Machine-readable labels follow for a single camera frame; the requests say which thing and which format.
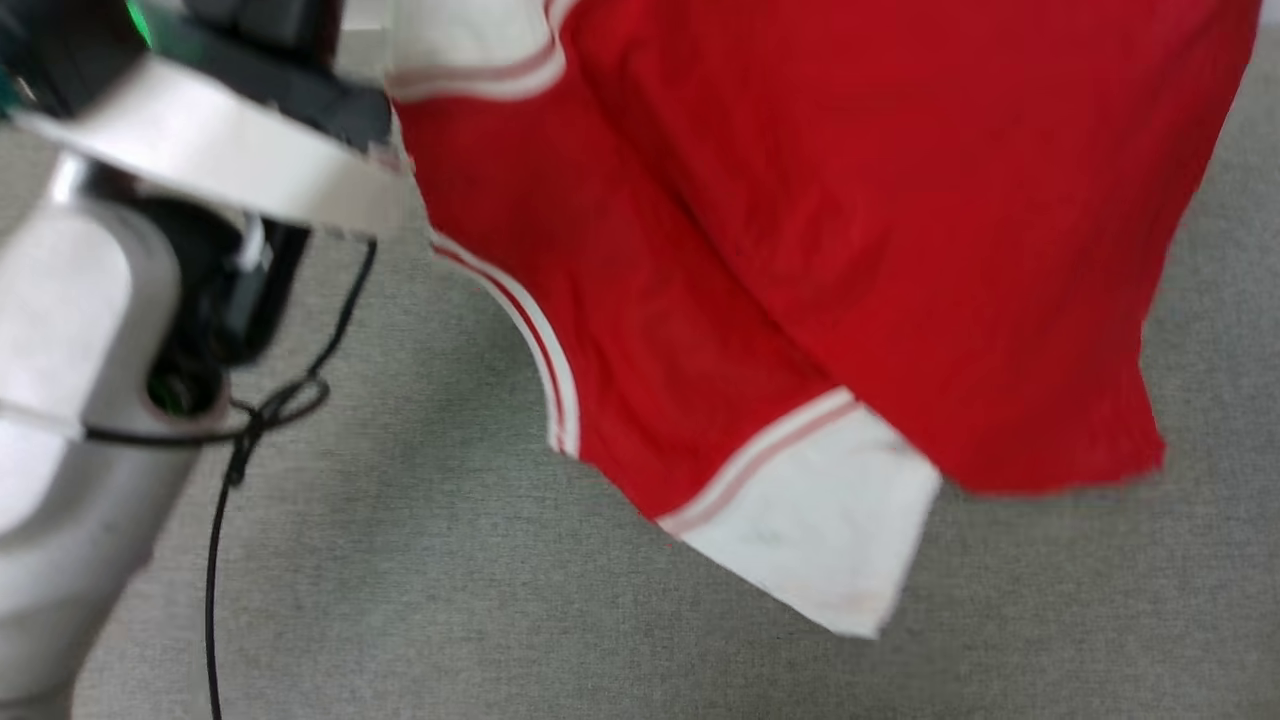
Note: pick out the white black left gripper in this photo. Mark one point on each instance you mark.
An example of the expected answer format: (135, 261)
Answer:
(220, 150)

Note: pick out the red and white garment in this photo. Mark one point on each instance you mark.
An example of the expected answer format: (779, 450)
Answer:
(850, 220)

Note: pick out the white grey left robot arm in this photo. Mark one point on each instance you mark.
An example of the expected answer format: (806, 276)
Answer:
(70, 330)

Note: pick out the grey fabric sofa seat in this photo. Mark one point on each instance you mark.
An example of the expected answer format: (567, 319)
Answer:
(500, 620)

